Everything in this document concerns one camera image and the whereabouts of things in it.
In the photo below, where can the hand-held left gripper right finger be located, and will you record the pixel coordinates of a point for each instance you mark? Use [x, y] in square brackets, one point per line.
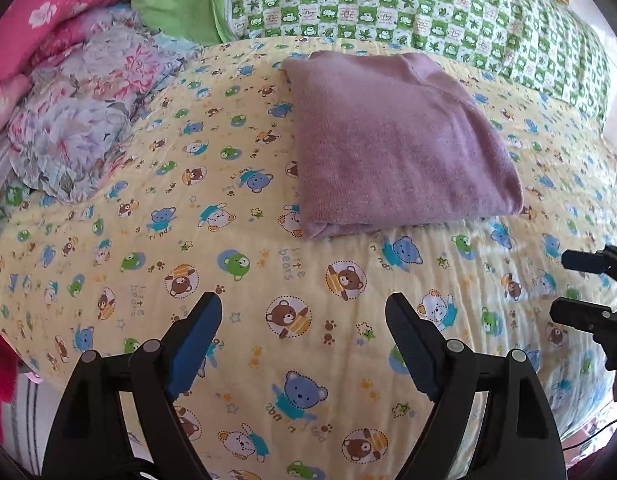
[413, 351]

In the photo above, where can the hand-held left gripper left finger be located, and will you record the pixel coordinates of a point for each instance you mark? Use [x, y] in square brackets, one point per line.
[193, 350]

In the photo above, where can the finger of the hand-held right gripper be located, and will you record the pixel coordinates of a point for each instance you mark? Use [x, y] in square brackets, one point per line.
[578, 315]
[588, 260]

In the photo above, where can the purple towel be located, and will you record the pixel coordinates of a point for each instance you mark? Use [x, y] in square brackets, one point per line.
[388, 150]

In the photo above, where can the yellow bear-print blanket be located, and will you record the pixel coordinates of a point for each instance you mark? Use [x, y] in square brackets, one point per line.
[288, 290]

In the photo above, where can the pale floral quilt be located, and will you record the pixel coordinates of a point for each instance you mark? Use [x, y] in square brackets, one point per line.
[88, 125]

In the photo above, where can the green patterned pillow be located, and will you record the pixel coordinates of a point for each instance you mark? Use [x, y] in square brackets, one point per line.
[388, 5]

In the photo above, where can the plain green pillow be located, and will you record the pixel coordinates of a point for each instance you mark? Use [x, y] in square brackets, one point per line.
[178, 0]

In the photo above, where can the pink floral quilt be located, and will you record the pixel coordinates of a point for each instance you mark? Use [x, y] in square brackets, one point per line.
[48, 10]

